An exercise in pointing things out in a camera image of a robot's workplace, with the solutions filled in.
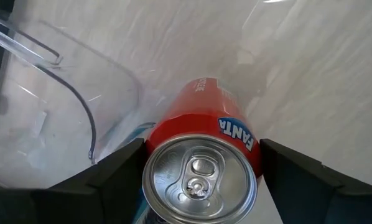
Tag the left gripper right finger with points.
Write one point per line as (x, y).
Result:
(313, 199)

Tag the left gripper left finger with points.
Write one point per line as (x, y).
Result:
(80, 199)

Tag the red Fanta soda can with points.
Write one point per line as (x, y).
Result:
(201, 105)

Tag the clear plastic bin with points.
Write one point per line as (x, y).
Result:
(49, 124)

